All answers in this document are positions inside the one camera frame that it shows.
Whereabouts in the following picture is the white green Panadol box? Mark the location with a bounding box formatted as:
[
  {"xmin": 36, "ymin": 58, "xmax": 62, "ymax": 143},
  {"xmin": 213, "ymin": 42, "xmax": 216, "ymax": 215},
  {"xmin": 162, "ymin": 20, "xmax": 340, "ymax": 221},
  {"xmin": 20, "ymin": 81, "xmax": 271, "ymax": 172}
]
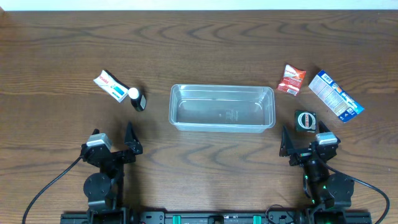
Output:
[{"xmin": 93, "ymin": 70, "xmax": 129, "ymax": 103}]

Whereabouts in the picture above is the black mounting rail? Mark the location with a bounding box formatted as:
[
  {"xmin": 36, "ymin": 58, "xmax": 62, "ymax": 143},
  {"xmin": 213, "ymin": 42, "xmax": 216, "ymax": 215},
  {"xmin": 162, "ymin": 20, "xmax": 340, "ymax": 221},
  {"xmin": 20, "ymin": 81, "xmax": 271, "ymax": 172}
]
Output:
[{"xmin": 60, "ymin": 208, "xmax": 372, "ymax": 224}]

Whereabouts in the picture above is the dark bottle white cap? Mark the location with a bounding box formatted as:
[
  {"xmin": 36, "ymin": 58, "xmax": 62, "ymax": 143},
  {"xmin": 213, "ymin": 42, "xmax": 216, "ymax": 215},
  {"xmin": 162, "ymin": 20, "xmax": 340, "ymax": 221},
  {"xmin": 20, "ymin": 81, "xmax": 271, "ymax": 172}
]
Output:
[{"xmin": 128, "ymin": 88, "xmax": 147, "ymax": 111}]

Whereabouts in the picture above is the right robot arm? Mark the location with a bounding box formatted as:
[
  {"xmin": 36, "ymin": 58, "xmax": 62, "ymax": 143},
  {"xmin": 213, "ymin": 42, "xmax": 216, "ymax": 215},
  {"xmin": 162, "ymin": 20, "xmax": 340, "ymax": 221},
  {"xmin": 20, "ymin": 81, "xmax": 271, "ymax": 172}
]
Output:
[{"xmin": 279, "ymin": 121, "xmax": 354, "ymax": 214}]

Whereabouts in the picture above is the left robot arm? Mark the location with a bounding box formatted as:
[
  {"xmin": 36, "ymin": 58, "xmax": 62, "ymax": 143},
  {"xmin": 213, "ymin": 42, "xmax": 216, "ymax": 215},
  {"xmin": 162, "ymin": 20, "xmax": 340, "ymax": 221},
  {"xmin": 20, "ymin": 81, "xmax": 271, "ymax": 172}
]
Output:
[{"xmin": 80, "ymin": 122, "xmax": 143, "ymax": 212}]

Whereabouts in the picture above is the clear plastic container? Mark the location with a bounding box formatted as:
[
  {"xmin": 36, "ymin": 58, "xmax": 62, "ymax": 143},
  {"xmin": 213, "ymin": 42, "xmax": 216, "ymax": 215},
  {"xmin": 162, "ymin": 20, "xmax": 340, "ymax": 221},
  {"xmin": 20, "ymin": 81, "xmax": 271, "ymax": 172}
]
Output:
[{"xmin": 169, "ymin": 84, "xmax": 276, "ymax": 133}]

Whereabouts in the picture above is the red Panadol box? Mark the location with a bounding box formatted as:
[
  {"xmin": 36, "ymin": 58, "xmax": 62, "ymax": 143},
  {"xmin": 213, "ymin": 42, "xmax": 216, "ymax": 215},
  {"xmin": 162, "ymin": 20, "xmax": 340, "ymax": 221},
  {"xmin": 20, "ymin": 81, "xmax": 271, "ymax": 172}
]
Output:
[{"xmin": 277, "ymin": 64, "xmax": 307, "ymax": 96}]

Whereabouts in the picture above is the dark green round-label box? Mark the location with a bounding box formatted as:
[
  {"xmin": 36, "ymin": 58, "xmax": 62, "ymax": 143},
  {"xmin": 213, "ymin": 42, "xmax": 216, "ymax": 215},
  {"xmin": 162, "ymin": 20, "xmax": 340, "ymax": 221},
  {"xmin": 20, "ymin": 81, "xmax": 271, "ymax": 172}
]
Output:
[{"xmin": 295, "ymin": 110, "xmax": 317, "ymax": 133}]

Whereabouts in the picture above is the blue white medicine box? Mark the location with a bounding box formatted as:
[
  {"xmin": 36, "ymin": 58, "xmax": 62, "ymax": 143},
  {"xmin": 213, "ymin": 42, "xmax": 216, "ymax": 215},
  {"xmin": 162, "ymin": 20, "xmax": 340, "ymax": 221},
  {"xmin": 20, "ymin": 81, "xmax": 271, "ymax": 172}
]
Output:
[{"xmin": 309, "ymin": 70, "xmax": 364, "ymax": 123}]

